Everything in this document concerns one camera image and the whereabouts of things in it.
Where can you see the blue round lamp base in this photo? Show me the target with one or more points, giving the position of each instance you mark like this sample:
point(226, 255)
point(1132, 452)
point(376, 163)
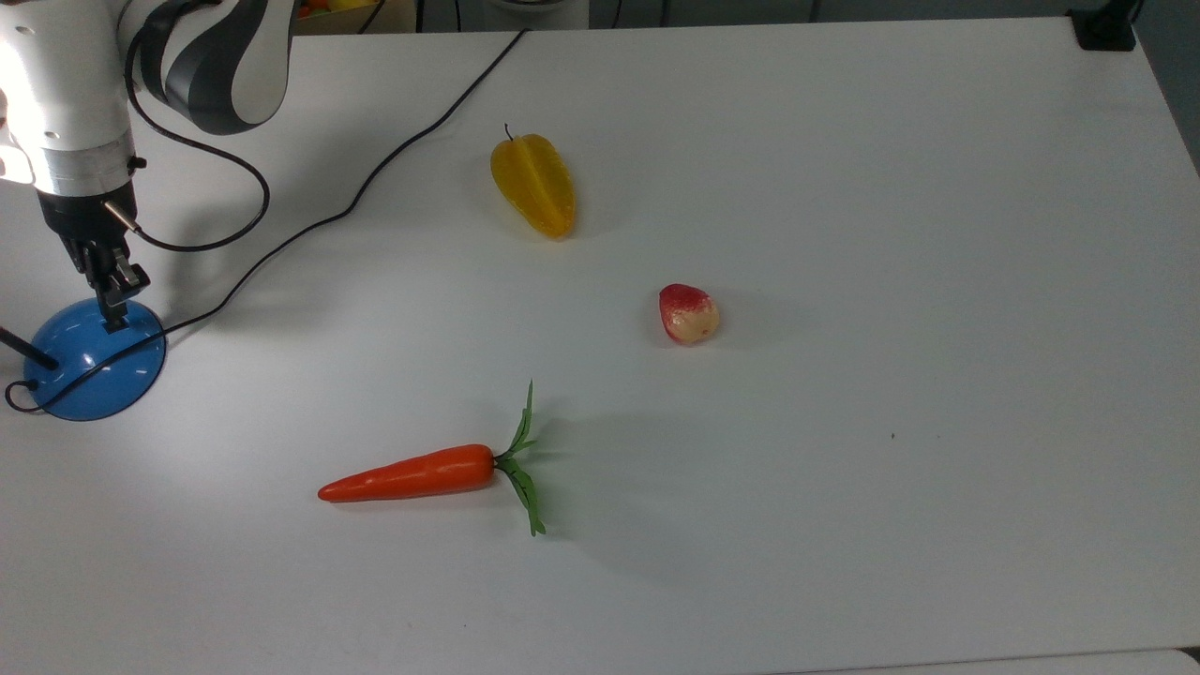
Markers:
point(122, 389)

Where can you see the black table corner clamp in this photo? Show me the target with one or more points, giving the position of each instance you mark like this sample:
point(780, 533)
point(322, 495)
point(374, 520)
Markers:
point(1106, 33)

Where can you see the orange toy carrot green leaves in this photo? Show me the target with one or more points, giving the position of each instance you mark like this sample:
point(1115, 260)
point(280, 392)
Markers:
point(422, 473)

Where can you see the yellow toy starfruit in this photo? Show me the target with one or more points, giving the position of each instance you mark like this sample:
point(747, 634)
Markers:
point(534, 183)

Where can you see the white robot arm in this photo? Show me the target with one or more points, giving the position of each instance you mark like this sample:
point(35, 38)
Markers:
point(66, 84)

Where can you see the red toy strawberry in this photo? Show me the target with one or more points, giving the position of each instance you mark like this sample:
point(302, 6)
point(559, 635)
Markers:
point(689, 314)

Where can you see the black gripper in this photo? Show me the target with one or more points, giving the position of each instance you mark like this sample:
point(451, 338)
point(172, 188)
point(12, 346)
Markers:
point(89, 216)

